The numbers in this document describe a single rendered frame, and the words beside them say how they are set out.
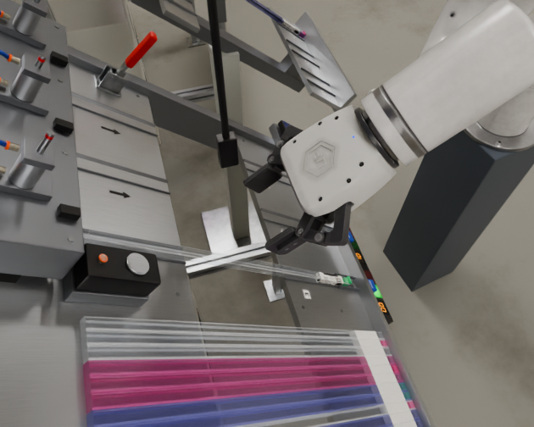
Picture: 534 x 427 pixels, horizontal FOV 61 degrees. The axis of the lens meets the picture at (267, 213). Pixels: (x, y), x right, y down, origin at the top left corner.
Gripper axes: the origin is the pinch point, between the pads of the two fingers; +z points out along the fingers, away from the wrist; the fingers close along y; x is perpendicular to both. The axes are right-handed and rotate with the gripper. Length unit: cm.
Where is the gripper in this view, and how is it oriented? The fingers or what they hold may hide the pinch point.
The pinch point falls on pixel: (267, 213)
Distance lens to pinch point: 53.8
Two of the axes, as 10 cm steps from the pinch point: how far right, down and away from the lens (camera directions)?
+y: 2.9, 8.0, -5.3
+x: 5.8, 3.0, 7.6
